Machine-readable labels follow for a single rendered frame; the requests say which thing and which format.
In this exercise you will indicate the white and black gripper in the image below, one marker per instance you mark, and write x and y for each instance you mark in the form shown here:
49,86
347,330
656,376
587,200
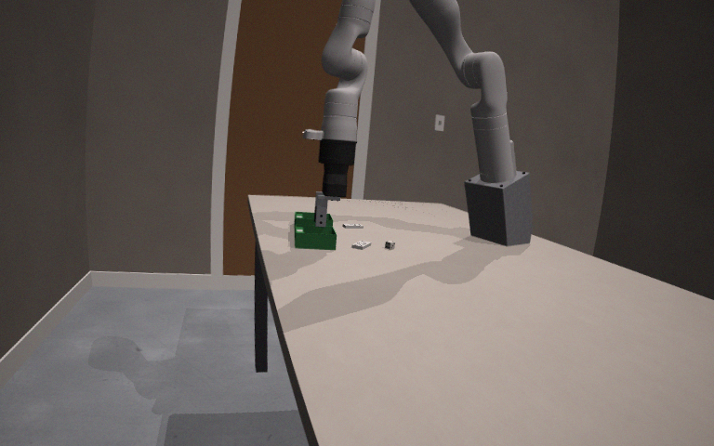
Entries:
337,152

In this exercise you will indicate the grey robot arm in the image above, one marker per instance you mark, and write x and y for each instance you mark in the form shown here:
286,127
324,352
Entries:
483,71

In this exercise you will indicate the green bin rack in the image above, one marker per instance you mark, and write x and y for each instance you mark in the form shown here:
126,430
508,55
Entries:
307,236

